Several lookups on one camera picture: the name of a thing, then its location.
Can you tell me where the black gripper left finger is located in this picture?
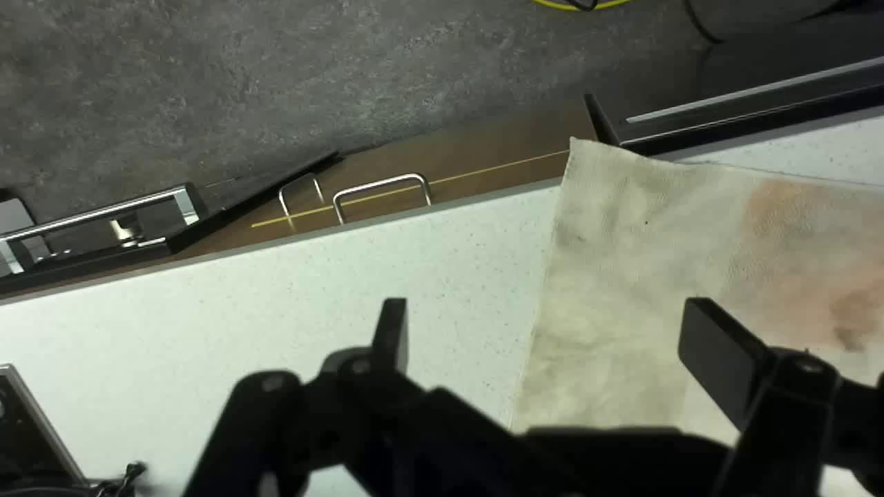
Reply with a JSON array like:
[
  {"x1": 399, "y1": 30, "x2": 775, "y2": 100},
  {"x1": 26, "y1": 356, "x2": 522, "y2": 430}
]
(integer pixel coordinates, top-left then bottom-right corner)
[{"x1": 182, "y1": 295, "x2": 448, "y2": 497}]

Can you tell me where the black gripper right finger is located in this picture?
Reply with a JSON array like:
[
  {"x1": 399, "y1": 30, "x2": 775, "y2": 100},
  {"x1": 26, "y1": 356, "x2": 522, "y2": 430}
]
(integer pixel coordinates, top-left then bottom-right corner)
[{"x1": 677, "y1": 295, "x2": 884, "y2": 497}]

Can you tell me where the stained beige towel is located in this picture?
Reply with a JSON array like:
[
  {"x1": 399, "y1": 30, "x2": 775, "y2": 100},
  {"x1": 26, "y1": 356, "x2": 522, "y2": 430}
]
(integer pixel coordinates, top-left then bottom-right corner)
[{"x1": 511, "y1": 136, "x2": 884, "y2": 437}]

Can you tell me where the wooden base cabinet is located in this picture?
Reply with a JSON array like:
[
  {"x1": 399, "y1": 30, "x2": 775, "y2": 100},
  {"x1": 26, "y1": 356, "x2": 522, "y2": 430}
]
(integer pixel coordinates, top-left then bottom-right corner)
[{"x1": 175, "y1": 95, "x2": 630, "y2": 265}]

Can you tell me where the black dishwasher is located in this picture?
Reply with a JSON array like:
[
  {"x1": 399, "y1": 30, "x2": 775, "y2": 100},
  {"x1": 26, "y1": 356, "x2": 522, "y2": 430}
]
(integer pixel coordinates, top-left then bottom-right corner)
[{"x1": 583, "y1": 52, "x2": 884, "y2": 157}]

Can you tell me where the yellow clamp tool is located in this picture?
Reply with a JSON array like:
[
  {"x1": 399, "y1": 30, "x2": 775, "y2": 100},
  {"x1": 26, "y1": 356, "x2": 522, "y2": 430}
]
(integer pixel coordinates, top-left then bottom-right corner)
[{"x1": 536, "y1": 0, "x2": 637, "y2": 13}]

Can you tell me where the metal base cabinet handle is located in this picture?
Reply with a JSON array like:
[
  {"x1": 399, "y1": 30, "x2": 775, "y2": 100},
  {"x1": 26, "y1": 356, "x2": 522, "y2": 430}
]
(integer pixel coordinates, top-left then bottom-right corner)
[
  {"x1": 329, "y1": 171, "x2": 436, "y2": 226},
  {"x1": 276, "y1": 173, "x2": 331, "y2": 231}
]

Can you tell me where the dark rail bracket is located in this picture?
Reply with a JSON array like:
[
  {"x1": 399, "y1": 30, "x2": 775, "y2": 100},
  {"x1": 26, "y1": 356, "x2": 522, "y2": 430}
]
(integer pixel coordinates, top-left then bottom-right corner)
[{"x1": 0, "y1": 180, "x2": 209, "y2": 284}]

